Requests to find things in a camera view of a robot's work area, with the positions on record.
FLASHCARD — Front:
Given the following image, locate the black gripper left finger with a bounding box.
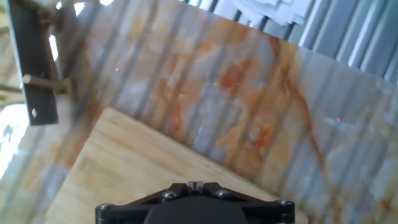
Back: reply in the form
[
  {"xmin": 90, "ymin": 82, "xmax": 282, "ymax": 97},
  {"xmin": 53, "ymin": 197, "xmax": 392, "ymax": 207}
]
[{"xmin": 95, "ymin": 181, "xmax": 196, "ymax": 224}]

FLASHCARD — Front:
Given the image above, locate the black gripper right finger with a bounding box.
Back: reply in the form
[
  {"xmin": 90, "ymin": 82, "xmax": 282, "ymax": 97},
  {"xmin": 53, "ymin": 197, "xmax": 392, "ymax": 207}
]
[{"xmin": 195, "ymin": 181, "xmax": 295, "ymax": 224}]

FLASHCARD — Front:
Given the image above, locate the steel cleaver knife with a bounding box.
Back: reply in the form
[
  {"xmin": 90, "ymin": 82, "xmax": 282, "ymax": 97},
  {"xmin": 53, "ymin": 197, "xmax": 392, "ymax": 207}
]
[{"xmin": 6, "ymin": 0, "xmax": 60, "ymax": 127}]

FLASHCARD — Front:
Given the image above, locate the wooden cutting board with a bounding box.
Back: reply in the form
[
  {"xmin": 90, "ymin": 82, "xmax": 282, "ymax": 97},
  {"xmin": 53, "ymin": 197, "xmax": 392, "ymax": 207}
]
[{"xmin": 43, "ymin": 107, "xmax": 308, "ymax": 224}]

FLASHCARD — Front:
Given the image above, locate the orange marble pattern mat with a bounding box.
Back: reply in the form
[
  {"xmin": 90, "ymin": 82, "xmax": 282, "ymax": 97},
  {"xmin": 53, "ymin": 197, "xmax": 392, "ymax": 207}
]
[{"xmin": 0, "ymin": 0, "xmax": 398, "ymax": 224}]

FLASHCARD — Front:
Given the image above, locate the wooden knife rack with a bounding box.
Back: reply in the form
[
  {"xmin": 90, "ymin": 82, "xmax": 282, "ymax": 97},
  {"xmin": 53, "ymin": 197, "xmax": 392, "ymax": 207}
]
[{"xmin": 0, "ymin": 0, "xmax": 78, "ymax": 108}]

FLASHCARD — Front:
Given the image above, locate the stack of white papers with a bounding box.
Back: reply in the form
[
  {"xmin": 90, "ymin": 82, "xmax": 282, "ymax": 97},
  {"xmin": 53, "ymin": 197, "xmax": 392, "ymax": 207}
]
[{"xmin": 229, "ymin": 0, "xmax": 315, "ymax": 27}]

